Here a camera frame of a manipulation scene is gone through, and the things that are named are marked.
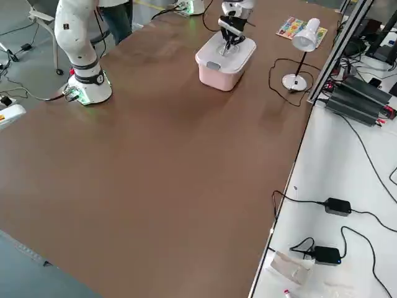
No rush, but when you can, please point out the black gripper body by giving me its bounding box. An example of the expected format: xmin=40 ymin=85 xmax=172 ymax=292
xmin=217 ymin=15 xmax=247 ymax=40

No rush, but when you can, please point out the white bin lid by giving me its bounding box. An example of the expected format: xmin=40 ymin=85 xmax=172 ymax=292
xmin=195 ymin=30 xmax=257 ymax=75

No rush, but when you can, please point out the pink plastic bin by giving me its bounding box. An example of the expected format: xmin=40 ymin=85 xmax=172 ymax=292
xmin=198 ymin=54 xmax=254 ymax=93

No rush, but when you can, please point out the colourful alphabet puzzle board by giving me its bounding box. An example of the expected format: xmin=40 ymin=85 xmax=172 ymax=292
xmin=275 ymin=16 xmax=329 ymax=41

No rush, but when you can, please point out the white desk lamp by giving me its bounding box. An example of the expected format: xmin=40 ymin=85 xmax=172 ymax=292
xmin=281 ymin=17 xmax=321 ymax=92

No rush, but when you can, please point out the person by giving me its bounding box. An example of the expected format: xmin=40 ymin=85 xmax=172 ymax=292
xmin=98 ymin=0 xmax=133 ymax=46

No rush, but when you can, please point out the black finned power supply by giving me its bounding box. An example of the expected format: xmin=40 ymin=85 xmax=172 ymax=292
xmin=340 ymin=75 xmax=392 ymax=105
xmin=324 ymin=89 xmax=381 ymax=127

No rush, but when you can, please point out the black monitor stand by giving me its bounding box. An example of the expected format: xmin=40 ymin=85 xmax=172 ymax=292
xmin=365 ymin=18 xmax=397 ymax=65

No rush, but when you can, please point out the black power adapter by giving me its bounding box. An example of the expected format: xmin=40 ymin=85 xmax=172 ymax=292
xmin=324 ymin=197 xmax=352 ymax=217
xmin=313 ymin=245 xmax=342 ymax=266

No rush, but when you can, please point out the white control box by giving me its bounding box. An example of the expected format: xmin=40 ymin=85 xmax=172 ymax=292
xmin=0 ymin=104 xmax=27 ymax=130

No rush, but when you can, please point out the black base cable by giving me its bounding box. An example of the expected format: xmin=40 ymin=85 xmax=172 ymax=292
xmin=0 ymin=88 xmax=69 ymax=102
xmin=202 ymin=0 xmax=225 ymax=32

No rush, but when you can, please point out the black lamp cable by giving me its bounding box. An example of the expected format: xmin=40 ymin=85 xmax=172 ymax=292
xmin=268 ymin=58 xmax=314 ymax=107

